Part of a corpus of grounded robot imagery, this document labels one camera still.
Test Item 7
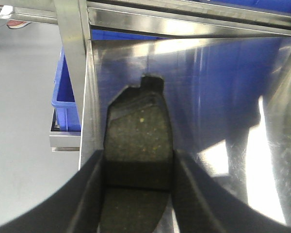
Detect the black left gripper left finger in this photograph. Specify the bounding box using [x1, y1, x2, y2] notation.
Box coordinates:
[0, 150, 103, 233]

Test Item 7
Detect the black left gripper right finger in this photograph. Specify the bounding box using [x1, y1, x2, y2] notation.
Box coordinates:
[171, 150, 291, 233]

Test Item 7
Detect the grey brake pad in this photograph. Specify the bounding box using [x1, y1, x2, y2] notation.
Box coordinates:
[99, 76, 173, 233]

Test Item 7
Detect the blue bin left under table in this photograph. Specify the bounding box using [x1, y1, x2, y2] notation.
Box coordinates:
[51, 49, 81, 132]

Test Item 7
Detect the red shoe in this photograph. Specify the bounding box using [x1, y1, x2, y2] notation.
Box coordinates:
[6, 20, 30, 29]

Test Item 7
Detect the stainless steel rack frame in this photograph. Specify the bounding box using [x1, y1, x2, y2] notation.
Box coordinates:
[0, 0, 291, 166]

